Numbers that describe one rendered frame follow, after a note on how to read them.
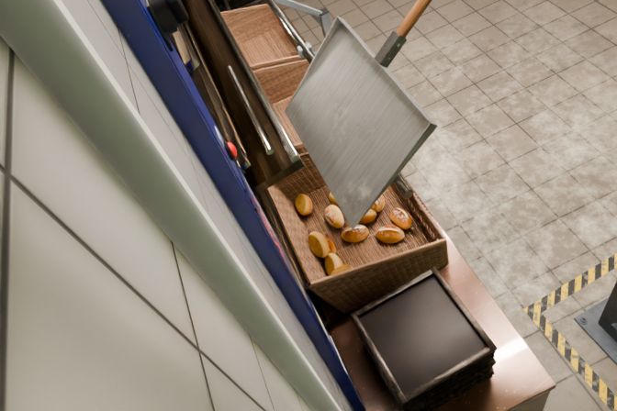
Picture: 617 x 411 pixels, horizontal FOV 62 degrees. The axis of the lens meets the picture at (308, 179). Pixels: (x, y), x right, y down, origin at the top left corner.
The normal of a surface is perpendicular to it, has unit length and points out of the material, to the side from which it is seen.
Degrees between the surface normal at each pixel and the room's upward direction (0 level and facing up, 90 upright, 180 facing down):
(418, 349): 0
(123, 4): 90
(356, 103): 41
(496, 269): 0
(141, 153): 90
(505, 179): 0
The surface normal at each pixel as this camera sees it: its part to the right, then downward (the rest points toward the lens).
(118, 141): 0.53, 0.57
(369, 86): -0.77, -0.18
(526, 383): -0.24, -0.62
